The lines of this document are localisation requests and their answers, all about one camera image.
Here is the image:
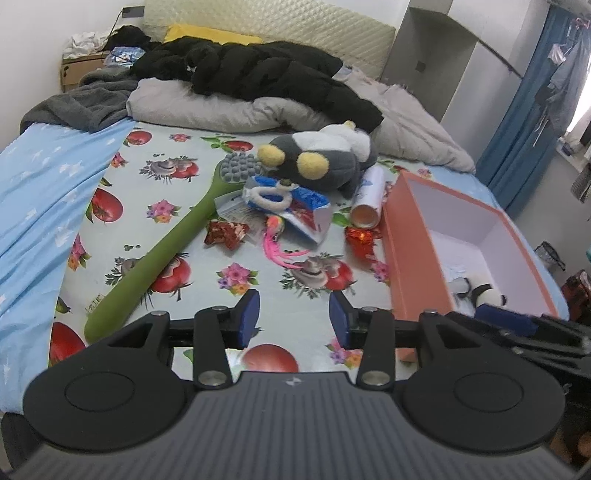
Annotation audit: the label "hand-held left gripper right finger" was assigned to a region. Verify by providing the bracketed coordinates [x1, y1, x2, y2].
[329, 291, 479, 389]

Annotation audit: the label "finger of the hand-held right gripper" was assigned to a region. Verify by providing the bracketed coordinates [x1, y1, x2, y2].
[498, 338, 588, 371]
[473, 305, 581, 341]

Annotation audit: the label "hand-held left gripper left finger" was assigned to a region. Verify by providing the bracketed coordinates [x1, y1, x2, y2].
[106, 290, 260, 389]

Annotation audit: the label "small black white toy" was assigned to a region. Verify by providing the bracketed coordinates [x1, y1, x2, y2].
[450, 274, 509, 308]

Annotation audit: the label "pink feather toy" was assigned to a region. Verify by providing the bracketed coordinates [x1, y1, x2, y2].
[262, 216, 311, 268]

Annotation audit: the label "red foil packet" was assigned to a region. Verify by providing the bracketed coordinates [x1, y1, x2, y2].
[345, 226, 383, 257]
[204, 220, 250, 251]

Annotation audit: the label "orange cardboard box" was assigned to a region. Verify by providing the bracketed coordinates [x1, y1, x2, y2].
[382, 171, 571, 363]

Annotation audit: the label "blue tissue packet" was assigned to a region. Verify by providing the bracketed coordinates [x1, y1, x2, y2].
[242, 178, 332, 245]

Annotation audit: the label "clear plastic packet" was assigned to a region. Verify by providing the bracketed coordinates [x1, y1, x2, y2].
[215, 185, 259, 222]

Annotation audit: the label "white ring toy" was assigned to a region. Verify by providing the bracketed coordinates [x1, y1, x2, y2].
[249, 180, 294, 214]

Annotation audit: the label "dark patterned bag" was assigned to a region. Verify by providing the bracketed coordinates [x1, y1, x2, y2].
[561, 270, 591, 324]

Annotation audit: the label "black waste bin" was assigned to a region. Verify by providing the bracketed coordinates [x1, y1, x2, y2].
[536, 241, 566, 273]

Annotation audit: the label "green massage hammer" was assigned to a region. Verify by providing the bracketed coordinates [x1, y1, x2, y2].
[84, 154, 269, 344]

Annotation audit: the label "grey penguin plush toy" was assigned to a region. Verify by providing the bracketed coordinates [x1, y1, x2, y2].
[257, 121, 378, 200]

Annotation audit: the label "blue curtain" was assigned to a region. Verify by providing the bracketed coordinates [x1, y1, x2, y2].
[475, 7, 591, 217]

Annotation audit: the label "light grey duvet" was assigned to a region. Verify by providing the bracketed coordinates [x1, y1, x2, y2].
[127, 65, 476, 174]

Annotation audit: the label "black puffer jacket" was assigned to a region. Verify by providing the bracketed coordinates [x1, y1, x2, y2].
[131, 37, 385, 132]

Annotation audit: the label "hanging clothes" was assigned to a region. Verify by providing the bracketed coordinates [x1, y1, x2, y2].
[536, 14, 591, 134]

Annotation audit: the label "dark grey fleece blanket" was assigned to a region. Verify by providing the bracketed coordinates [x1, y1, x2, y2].
[19, 67, 141, 134]

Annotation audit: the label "cream quilted headboard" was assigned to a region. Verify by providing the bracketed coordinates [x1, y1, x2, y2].
[143, 0, 397, 79]

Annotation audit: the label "yellow pillow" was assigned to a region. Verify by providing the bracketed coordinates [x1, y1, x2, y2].
[164, 24, 263, 46]

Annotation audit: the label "blue printed packet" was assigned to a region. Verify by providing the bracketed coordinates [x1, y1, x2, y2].
[107, 46, 146, 65]

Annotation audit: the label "brown cardboard box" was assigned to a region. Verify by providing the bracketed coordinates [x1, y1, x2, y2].
[61, 51, 112, 93]

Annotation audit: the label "black cloth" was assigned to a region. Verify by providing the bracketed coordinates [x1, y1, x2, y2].
[106, 25, 153, 51]

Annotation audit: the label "crumpled white cloth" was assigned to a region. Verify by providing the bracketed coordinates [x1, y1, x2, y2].
[64, 31, 112, 60]

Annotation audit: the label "white wall cabinet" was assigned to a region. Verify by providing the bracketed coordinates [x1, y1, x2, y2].
[381, 0, 525, 121]

